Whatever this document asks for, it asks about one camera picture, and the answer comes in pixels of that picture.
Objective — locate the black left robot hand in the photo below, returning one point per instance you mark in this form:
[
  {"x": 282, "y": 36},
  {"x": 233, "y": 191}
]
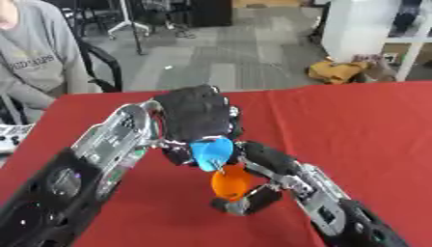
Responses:
[{"x": 194, "y": 115}]

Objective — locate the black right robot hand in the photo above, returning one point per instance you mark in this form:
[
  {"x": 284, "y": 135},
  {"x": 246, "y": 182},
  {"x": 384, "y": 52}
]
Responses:
[{"x": 264, "y": 173}]

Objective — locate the orange cup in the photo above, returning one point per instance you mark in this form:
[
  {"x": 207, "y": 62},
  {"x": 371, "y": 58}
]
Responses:
[{"x": 230, "y": 185}]

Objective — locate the blue cup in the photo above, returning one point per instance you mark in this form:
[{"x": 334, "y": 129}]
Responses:
[{"x": 212, "y": 152}]

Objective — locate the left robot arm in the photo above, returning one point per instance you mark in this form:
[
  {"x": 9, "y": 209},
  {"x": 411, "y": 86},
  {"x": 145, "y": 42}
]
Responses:
[{"x": 84, "y": 167}]

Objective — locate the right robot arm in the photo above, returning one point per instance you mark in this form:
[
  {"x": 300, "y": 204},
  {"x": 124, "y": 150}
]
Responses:
[{"x": 332, "y": 205}]

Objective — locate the black cabinet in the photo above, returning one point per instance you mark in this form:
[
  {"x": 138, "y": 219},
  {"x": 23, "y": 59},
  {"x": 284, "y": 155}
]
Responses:
[{"x": 209, "y": 12}]

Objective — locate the black office chair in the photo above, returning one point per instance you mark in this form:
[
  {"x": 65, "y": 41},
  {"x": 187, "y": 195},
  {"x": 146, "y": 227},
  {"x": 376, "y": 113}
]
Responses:
[{"x": 98, "y": 64}]

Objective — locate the white tripod stand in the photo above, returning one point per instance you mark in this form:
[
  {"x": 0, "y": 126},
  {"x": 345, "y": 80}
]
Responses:
[{"x": 128, "y": 22}]

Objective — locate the yellow bag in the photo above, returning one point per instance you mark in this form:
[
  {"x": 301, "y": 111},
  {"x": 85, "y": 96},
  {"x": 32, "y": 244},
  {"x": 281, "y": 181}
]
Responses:
[{"x": 336, "y": 71}]

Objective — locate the person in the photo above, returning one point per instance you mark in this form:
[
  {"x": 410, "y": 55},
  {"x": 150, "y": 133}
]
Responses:
[{"x": 34, "y": 58}]

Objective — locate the white shelf unit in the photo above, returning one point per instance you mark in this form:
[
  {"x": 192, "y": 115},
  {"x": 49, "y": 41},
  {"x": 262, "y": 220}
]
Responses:
[{"x": 371, "y": 32}]

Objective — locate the white controller device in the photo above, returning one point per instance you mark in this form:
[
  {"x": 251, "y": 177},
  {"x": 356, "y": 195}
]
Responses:
[{"x": 11, "y": 138}]

